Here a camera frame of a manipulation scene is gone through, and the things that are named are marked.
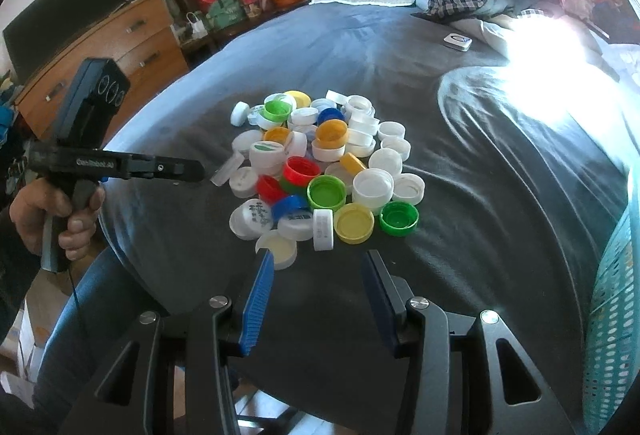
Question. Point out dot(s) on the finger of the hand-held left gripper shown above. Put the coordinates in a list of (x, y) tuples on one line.
[(180, 169)]

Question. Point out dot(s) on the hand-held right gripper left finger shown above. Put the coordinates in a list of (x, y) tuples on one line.
[(257, 300)]

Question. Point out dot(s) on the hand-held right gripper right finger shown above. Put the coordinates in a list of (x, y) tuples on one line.
[(382, 300)]

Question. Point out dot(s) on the pile of plastic bottle caps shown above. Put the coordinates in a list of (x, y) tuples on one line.
[(370, 187)]

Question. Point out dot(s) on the teal perforated plastic basket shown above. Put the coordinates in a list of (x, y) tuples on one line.
[(615, 315)]

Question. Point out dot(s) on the person's left hand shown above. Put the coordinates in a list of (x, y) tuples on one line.
[(40, 202)]

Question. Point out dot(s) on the wooden chest of drawers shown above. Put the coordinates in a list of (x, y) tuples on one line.
[(145, 40)]

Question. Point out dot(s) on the dark grey fleece blanket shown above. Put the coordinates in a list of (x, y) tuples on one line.
[(475, 240)]

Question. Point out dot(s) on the black flat television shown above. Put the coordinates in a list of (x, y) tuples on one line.
[(75, 0)]

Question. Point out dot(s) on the person's leg in jeans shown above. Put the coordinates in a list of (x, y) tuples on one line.
[(90, 305)]

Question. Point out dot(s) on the white cardboard box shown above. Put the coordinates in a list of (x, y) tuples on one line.
[(30, 340)]

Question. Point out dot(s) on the small white flat device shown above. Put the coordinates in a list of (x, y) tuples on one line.
[(457, 41)]

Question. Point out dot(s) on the light blue quilt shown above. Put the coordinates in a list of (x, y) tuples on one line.
[(550, 80)]

